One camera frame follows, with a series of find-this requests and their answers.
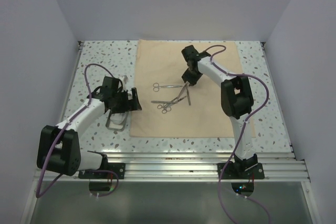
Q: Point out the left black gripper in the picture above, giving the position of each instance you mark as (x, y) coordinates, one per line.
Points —
(127, 105)

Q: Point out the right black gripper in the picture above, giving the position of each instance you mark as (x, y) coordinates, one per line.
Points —
(193, 81)

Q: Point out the steel tweezers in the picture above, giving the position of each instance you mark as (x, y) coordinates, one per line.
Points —
(188, 93)

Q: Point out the steel forceps with rings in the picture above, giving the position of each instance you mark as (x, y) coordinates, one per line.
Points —
(180, 94)

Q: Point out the steel scissors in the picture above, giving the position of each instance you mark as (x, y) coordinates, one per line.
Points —
(157, 87)
(168, 107)

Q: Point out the white sterile packet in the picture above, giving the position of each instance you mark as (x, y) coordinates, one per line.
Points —
(117, 118)

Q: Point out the steel scalpel handle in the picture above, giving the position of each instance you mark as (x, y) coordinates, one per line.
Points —
(161, 102)

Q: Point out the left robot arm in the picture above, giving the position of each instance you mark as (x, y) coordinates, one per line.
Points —
(59, 146)

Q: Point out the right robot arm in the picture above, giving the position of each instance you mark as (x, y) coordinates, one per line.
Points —
(236, 101)

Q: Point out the metal instrument tray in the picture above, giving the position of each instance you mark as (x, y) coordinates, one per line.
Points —
(114, 127)

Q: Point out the beige cloth mat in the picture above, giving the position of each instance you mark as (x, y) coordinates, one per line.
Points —
(163, 62)

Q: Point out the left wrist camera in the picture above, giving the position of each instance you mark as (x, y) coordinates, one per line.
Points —
(124, 79)

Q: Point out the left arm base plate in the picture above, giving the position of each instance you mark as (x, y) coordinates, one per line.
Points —
(108, 171)

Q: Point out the aluminium rail frame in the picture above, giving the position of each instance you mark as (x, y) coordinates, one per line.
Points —
(174, 180)

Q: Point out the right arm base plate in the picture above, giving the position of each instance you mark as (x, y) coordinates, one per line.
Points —
(233, 172)

